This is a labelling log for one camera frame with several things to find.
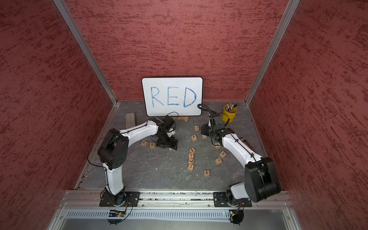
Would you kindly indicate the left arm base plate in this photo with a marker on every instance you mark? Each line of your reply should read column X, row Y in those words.
column 122, row 199

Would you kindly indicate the wooden block letter R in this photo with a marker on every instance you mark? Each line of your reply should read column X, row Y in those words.
column 144, row 143

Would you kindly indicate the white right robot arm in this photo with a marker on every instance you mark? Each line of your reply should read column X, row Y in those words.
column 260, row 175

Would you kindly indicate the wooden block letter X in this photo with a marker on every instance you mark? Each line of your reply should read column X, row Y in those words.
column 218, row 161

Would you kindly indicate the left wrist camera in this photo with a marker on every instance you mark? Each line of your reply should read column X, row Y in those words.
column 171, row 132

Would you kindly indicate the wooden block letter E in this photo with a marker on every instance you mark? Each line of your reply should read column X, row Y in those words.
column 152, row 145

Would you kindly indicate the aluminium front rail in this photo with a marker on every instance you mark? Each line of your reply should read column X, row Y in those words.
column 170, row 199

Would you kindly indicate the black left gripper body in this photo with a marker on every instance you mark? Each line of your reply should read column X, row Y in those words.
column 164, row 139

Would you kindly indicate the wooden whiteboard stand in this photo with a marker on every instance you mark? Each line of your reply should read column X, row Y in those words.
column 181, row 118

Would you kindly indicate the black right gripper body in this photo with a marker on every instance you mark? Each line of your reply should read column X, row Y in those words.
column 206, row 130

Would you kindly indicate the yellow pencil cup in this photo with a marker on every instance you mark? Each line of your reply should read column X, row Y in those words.
column 229, row 112

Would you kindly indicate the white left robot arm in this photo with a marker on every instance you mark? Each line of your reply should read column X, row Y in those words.
column 113, row 154

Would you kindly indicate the wooden block letter M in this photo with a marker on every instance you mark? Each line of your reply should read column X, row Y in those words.
column 222, row 154

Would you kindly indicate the whiteboard with RED text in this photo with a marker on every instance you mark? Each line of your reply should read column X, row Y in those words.
column 172, row 95

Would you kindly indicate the grey stone-look eraser case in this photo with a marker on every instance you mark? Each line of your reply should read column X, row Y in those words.
column 130, row 120

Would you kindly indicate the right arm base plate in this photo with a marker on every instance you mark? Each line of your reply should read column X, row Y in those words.
column 226, row 200

